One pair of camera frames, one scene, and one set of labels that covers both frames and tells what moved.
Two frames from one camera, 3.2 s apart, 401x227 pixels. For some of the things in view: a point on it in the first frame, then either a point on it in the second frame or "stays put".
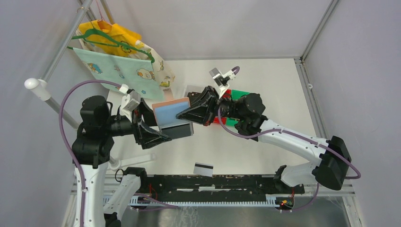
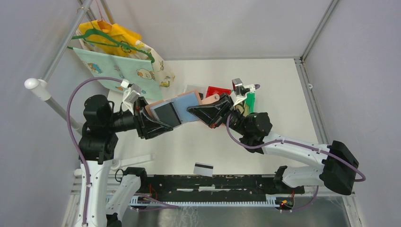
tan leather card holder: [166, 113] stays put
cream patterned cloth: [164, 76] stays put
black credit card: [178, 131] to [167, 114]
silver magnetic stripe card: [204, 169] stays put
